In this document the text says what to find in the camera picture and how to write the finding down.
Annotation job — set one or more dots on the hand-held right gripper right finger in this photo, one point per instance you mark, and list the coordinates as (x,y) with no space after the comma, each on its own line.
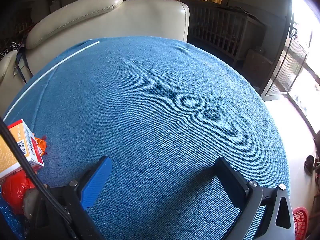
(228,180)

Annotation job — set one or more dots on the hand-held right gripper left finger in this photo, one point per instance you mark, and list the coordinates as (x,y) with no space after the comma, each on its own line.
(96,182)

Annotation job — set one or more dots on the orange snack wrapper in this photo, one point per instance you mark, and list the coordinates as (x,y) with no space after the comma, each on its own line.
(41,143)

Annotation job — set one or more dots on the red plastic basket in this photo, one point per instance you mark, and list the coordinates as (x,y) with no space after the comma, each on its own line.
(300,222)

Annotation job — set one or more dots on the red plastic bag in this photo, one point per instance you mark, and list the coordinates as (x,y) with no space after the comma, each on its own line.
(13,192)

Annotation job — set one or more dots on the orange cardboard box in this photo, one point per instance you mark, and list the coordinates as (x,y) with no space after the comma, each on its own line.
(7,155)

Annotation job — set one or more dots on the blue foil packet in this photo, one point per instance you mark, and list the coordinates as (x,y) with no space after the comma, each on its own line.
(10,225)

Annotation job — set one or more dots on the dark shoes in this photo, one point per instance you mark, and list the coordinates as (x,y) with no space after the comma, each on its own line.
(309,163)

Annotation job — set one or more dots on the blue tablecloth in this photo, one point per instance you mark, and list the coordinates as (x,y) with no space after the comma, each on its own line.
(155,105)

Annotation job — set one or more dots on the upright cardboard box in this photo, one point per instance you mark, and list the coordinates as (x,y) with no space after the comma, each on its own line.
(257,65)

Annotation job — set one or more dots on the dark metal door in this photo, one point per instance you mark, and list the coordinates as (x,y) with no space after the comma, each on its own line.
(287,67)

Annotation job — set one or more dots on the white plastic strip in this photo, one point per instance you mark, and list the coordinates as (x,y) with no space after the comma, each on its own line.
(96,43)

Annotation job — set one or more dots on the wooden crib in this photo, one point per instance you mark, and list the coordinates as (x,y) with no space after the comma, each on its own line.
(225,30)

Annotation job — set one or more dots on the dark floral cloth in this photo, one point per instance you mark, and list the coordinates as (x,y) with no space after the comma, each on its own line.
(10,47)

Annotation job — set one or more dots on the cream leather sofa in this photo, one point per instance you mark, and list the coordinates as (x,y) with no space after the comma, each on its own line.
(150,17)

